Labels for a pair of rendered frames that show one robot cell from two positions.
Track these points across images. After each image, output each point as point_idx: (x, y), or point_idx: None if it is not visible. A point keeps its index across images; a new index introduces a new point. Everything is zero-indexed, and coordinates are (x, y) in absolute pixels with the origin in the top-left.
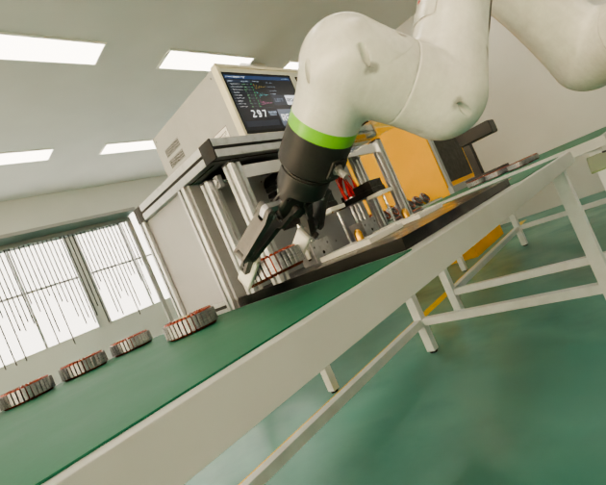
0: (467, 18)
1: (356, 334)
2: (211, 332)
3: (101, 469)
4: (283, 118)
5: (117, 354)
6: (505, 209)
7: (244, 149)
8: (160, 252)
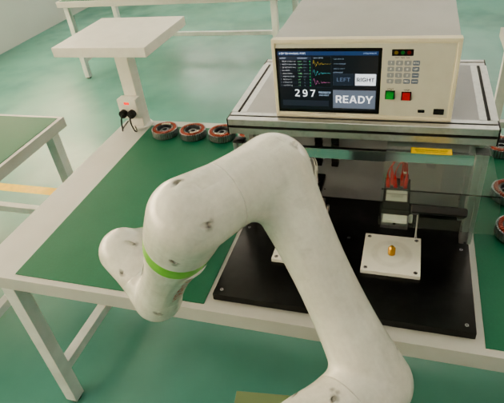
0: (141, 298)
1: (131, 308)
2: None
3: (46, 286)
4: (336, 100)
5: None
6: None
7: (258, 131)
8: None
